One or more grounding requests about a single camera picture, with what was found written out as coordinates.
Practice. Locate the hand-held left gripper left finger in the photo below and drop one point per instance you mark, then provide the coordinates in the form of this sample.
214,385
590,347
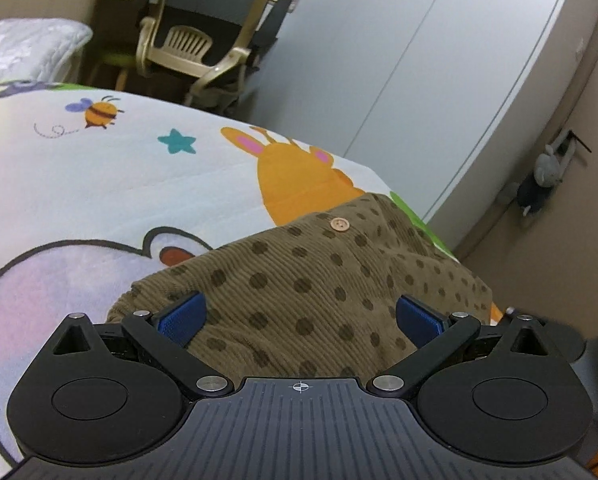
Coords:
181,317

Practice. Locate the beige mesh office chair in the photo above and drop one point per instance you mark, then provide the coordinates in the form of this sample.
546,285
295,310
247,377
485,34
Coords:
179,45

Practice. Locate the cartoon printed blanket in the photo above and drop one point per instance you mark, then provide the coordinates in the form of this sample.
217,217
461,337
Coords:
104,175

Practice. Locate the brown polka dot garment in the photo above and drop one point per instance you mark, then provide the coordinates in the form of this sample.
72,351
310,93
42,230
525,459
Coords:
304,285

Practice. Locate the grey plush doll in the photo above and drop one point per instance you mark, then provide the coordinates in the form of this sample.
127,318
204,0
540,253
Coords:
546,167

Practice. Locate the beige door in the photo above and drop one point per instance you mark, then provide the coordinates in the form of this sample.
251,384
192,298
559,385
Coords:
579,260

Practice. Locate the white wardrobe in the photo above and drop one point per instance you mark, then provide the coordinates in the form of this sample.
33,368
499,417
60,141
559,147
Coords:
379,60

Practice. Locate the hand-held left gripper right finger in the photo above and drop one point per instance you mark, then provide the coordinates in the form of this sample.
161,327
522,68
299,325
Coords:
421,320

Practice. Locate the white quilted pillow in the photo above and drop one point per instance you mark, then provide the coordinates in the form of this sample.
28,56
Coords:
24,45

